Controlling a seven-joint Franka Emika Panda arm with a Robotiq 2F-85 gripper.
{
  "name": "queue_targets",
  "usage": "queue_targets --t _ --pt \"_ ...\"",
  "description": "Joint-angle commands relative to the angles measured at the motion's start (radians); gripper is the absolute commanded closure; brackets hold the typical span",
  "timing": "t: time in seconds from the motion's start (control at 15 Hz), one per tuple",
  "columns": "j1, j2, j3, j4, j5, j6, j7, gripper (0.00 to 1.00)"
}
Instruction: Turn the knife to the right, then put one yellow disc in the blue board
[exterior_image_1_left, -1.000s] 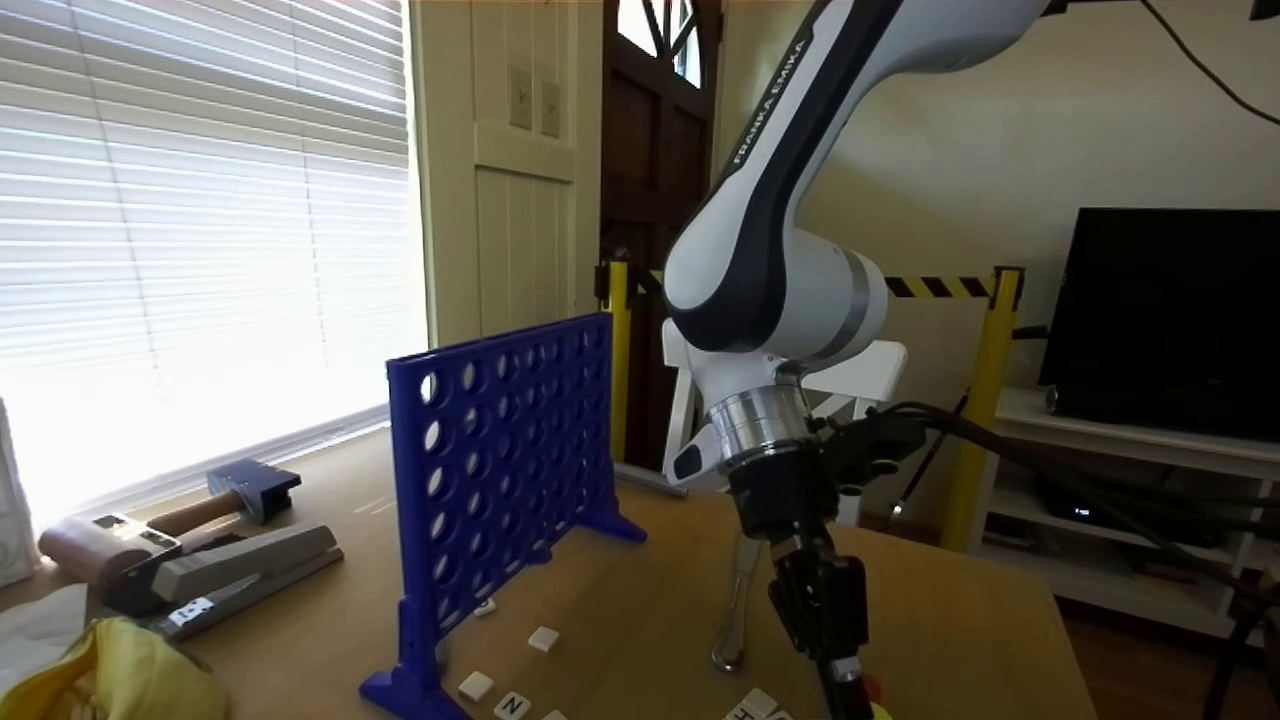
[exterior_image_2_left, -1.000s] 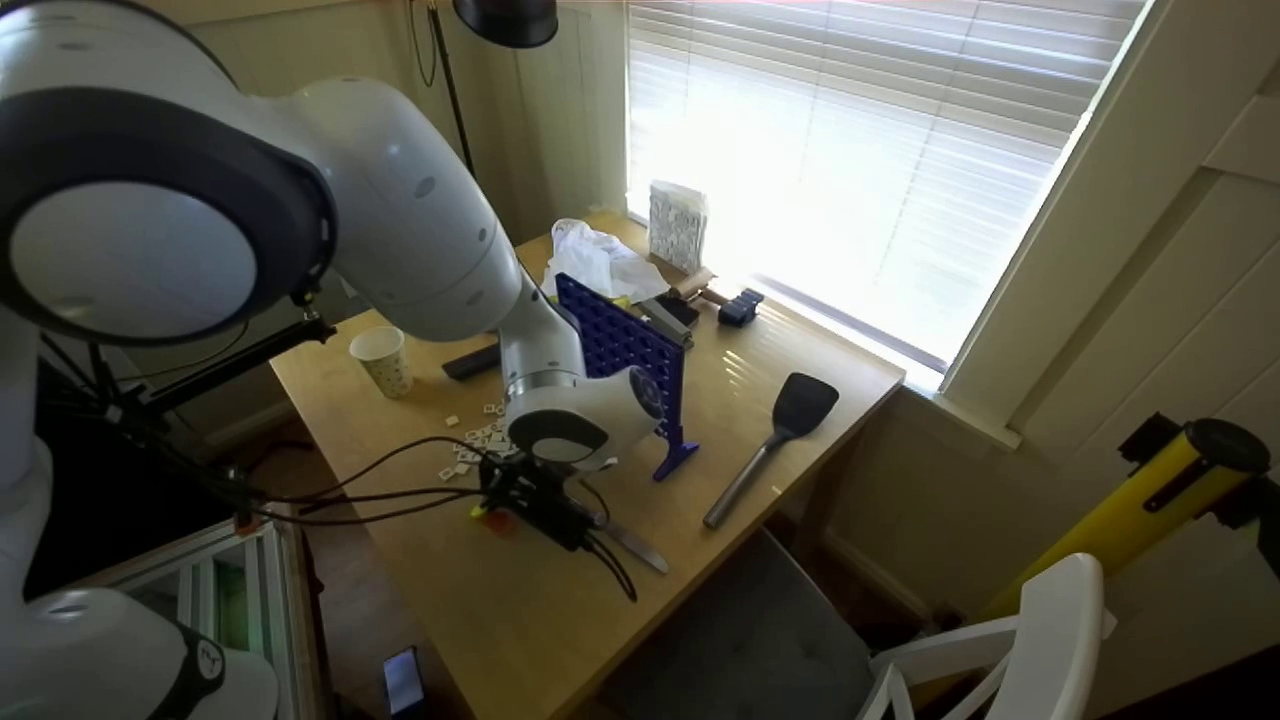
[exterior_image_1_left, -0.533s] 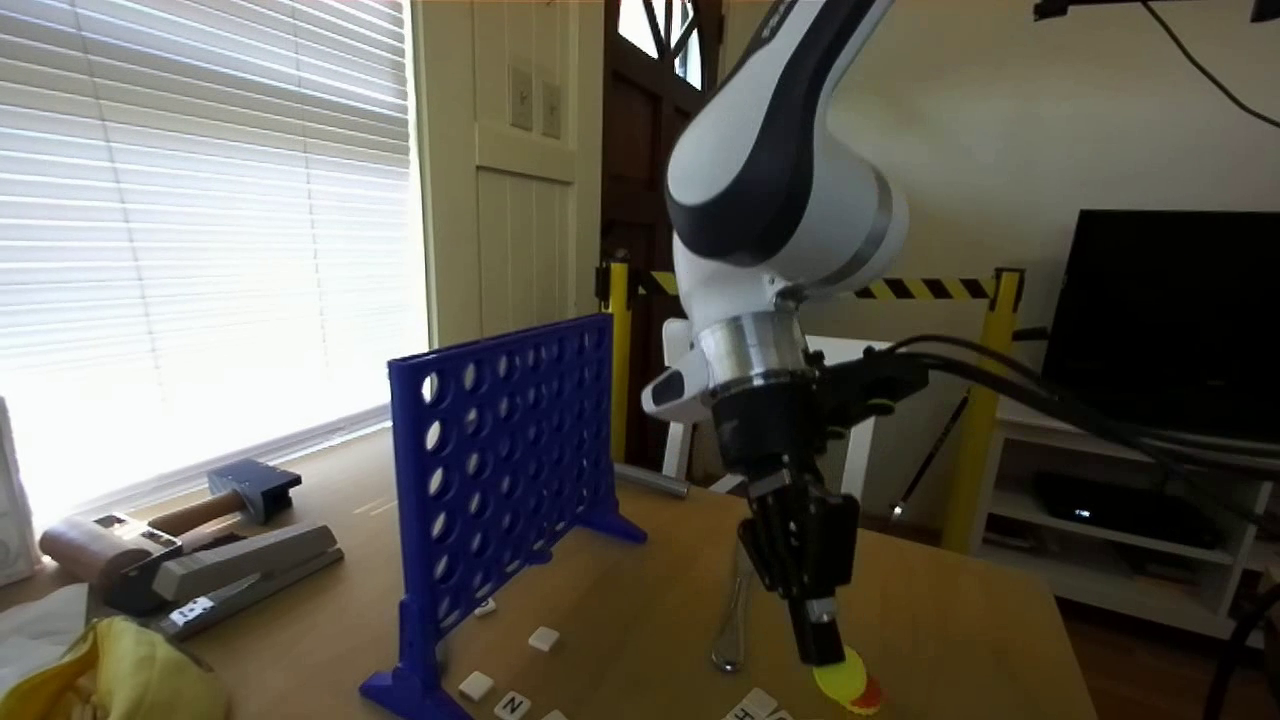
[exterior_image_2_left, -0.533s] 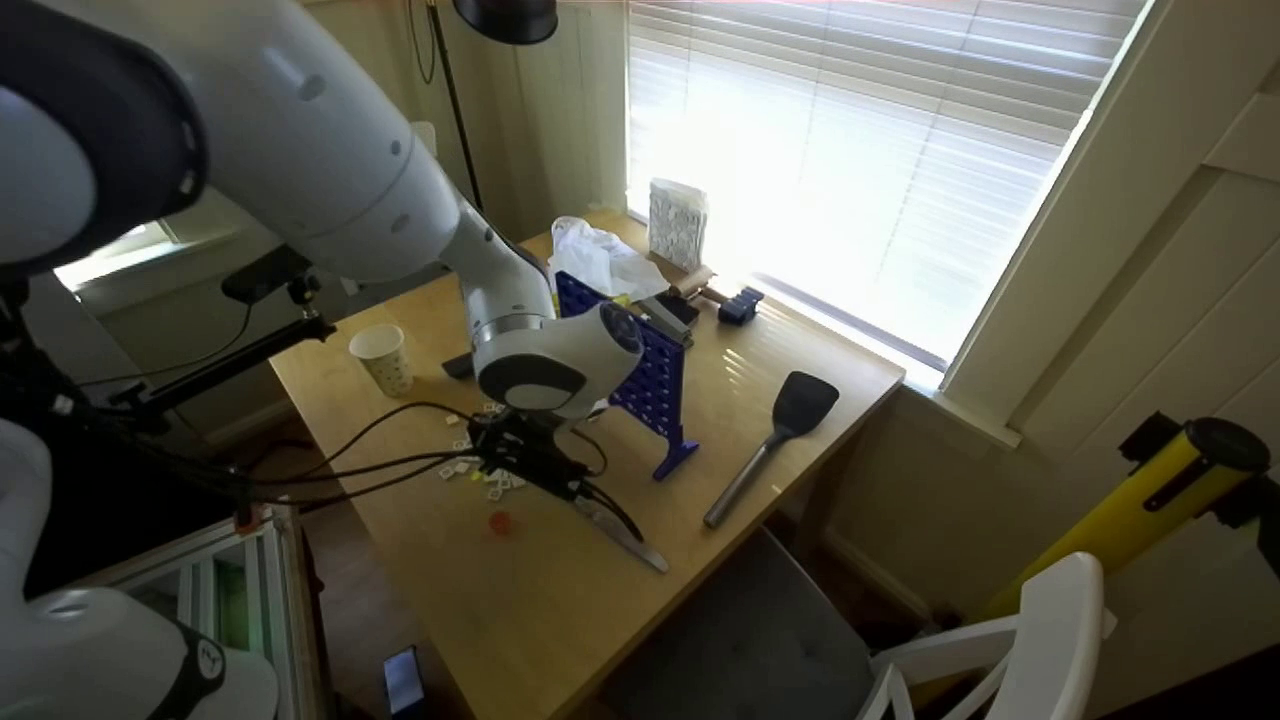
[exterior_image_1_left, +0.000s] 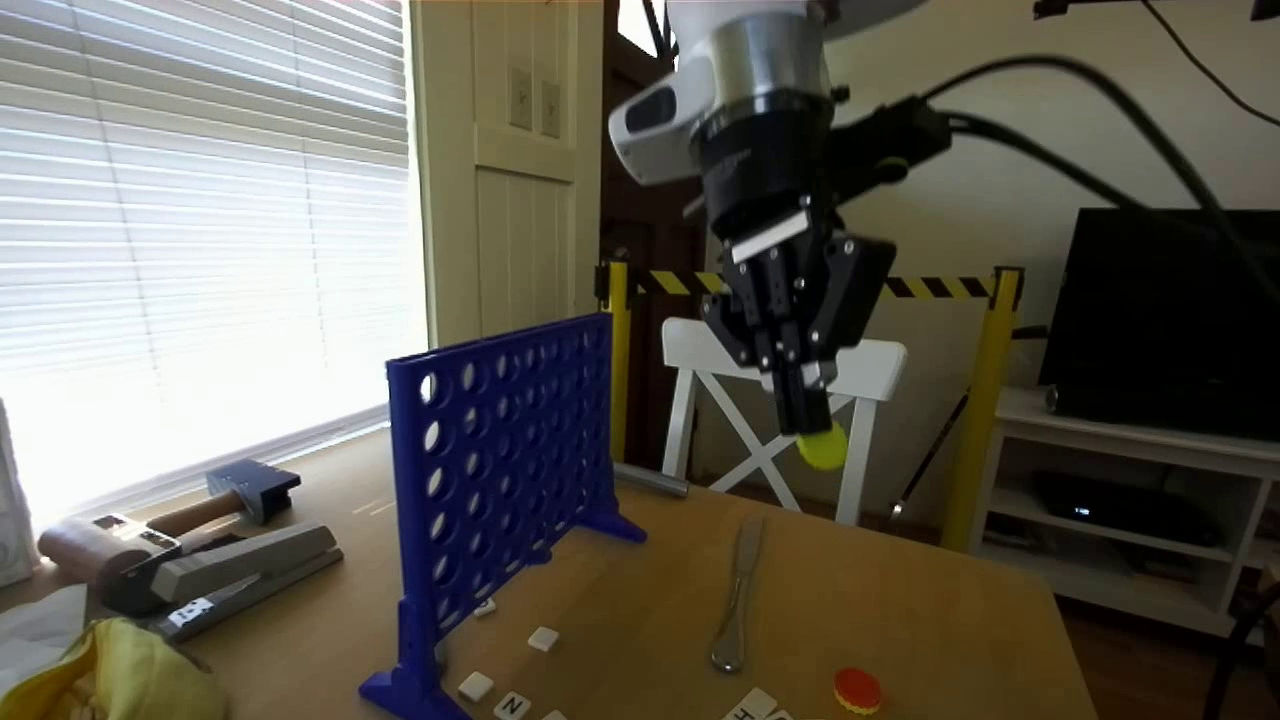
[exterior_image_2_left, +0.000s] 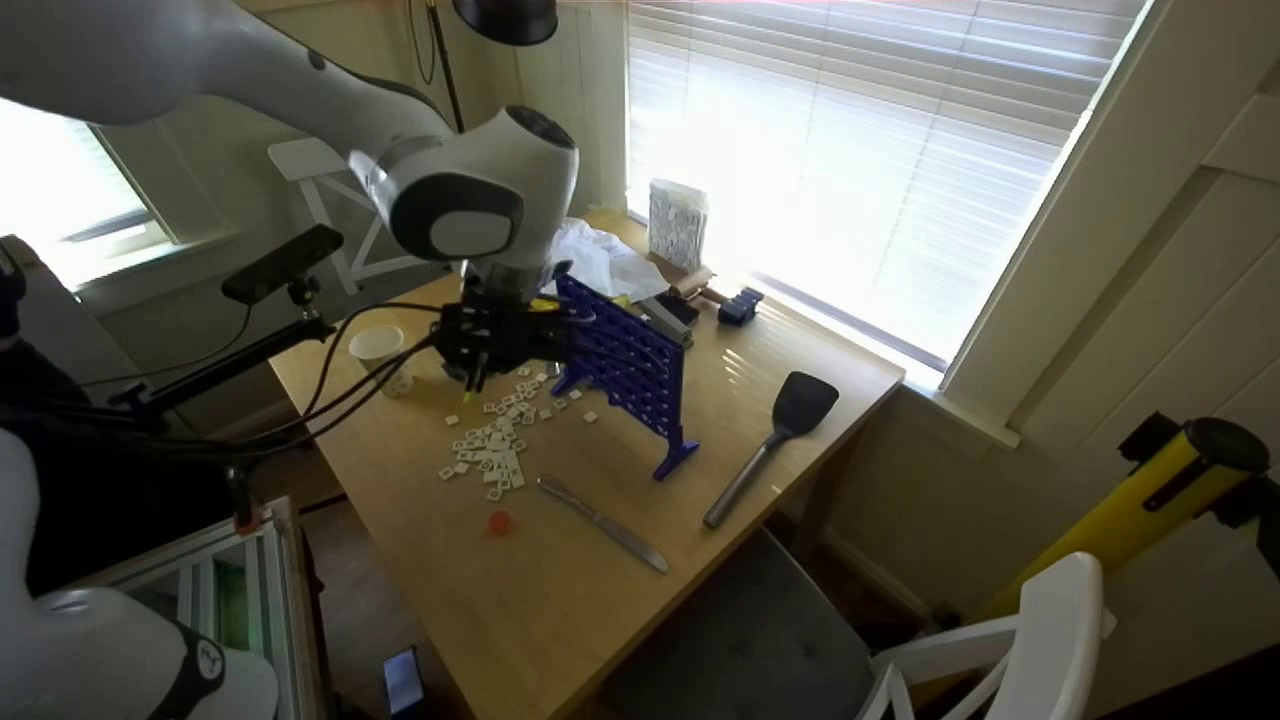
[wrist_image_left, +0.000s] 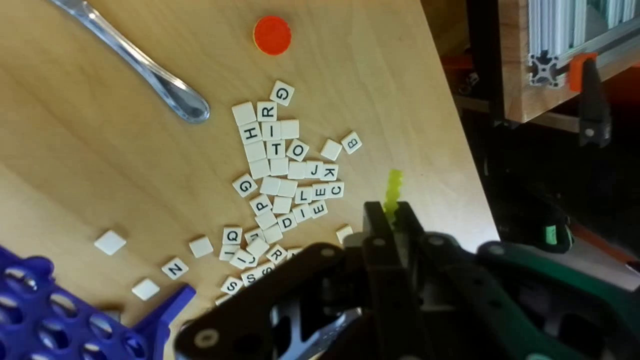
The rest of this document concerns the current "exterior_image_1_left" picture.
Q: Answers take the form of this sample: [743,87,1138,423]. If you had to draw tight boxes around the white cross-back chair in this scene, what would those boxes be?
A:
[656,311,913,529]

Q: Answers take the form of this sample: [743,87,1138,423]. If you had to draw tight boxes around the red game disc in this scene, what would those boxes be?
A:
[829,665,888,720]

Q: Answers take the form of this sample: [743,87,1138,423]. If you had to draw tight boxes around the dark wooden door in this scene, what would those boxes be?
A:
[594,0,723,473]

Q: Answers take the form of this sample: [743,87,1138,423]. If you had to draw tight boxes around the metal spoon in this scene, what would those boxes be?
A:
[703,510,776,676]

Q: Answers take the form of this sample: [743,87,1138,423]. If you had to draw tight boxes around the thin black rod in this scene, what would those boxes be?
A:
[888,392,976,522]

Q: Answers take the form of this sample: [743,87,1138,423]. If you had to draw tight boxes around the yellow ball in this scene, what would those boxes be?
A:
[792,423,850,474]

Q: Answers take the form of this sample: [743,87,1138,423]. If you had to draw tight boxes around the blue connect four board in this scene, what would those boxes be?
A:
[357,308,651,720]

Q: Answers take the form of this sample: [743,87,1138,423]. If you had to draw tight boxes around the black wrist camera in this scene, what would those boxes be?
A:
[831,90,957,204]

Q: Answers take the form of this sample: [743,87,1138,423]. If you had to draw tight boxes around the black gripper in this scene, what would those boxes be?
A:
[700,100,901,440]

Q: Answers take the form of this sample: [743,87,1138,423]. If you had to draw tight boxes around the grey handheld device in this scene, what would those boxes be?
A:
[35,510,177,614]

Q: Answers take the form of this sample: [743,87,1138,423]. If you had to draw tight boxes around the white window blinds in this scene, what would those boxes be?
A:
[0,0,433,522]

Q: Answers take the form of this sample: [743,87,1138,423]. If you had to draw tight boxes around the yellow cloth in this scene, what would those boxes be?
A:
[0,613,230,720]

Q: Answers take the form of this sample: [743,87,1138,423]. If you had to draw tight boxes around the black television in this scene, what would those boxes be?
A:
[1037,204,1280,445]

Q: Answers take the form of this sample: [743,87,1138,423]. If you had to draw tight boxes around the yellow black hazard tape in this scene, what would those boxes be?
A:
[644,268,994,305]

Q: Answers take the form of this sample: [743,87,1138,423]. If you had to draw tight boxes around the thin black wall cable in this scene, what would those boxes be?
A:
[1136,0,1280,131]

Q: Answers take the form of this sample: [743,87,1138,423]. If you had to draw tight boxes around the blue mallet wooden handle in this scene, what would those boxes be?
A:
[145,456,304,541]

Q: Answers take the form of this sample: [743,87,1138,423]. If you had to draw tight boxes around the white television stand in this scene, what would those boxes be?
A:
[964,385,1280,643]

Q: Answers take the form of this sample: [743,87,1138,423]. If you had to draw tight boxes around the black media box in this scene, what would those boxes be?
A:
[1031,469,1224,551]

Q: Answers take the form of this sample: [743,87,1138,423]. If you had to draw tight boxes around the yellow barrier post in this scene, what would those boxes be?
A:
[592,256,637,469]
[934,259,1029,551]

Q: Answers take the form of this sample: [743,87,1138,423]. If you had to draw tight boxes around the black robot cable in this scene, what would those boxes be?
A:
[914,51,1280,317]

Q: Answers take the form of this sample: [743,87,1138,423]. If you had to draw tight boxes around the grey stapler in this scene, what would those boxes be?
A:
[137,521,346,641]

